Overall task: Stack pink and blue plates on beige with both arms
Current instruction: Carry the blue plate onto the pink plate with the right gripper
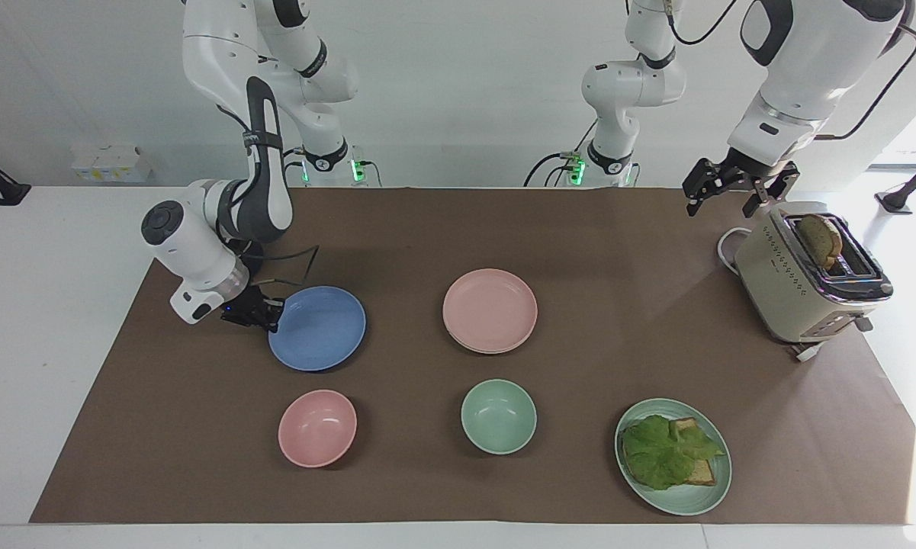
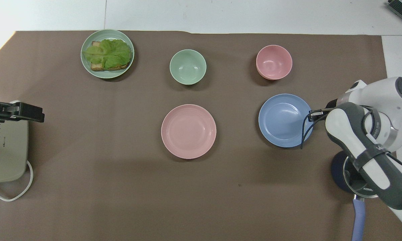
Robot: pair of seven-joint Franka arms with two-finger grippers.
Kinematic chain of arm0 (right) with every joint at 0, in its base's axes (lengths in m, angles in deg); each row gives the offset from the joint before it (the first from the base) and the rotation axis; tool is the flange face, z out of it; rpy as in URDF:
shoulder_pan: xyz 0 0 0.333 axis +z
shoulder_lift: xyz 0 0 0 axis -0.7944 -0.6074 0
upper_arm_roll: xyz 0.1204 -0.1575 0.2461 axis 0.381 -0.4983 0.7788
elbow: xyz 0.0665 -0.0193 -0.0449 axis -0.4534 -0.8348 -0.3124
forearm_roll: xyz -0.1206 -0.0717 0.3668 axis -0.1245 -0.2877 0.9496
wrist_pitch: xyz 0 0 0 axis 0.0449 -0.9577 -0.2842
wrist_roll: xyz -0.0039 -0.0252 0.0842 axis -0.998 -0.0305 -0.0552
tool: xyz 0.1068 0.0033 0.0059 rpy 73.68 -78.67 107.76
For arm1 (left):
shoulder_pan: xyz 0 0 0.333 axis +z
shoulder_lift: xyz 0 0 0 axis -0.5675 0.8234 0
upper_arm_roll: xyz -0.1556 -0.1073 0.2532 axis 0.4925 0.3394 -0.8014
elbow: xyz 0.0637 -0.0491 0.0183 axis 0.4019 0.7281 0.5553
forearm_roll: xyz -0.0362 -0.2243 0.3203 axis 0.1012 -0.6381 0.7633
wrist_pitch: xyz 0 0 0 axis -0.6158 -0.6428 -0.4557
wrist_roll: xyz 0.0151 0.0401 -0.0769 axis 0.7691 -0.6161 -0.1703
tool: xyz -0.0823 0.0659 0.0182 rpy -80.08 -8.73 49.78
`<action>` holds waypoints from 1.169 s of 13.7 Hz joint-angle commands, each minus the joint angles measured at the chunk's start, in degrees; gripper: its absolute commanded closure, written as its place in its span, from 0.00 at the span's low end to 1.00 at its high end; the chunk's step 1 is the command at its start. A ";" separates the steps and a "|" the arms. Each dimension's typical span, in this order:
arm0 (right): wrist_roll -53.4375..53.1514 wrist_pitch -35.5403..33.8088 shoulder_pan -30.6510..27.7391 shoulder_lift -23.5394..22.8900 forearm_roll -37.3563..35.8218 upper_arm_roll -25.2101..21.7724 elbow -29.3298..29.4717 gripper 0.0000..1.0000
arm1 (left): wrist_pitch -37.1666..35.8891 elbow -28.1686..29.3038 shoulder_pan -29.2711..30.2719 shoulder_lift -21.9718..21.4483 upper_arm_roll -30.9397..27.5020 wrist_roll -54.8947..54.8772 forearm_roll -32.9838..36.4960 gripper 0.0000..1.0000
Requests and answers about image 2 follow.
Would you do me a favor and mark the beige appliance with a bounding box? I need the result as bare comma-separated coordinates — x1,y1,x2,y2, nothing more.
0,100,29,184

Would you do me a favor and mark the blue plate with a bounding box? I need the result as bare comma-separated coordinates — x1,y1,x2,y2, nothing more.
258,93,315,148

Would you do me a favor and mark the pink bowl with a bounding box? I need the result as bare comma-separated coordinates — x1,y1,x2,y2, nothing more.
256,45,293,81

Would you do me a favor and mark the green plate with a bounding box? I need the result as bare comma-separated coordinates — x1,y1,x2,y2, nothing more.
81,29,135,79

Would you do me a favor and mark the toast slice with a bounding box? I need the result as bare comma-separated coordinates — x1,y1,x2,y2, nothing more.
90,41,131,72

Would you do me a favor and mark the green lettuce leaf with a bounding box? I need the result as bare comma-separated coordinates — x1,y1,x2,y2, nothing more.
83,38,133,69

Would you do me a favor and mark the pink plate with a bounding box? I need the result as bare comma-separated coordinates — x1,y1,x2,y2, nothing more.
161,104,217,160

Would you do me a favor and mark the green bowl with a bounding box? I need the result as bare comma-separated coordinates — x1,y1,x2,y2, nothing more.
169,49,207,85

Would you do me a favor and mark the black cable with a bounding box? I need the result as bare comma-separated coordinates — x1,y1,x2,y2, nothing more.
300,108,329,150

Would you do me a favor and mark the dark blue pan with handle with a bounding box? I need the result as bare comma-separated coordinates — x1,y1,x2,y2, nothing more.
331,150,379,241

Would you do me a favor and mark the white power cable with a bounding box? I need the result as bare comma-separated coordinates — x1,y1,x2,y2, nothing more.
0,160,34,202

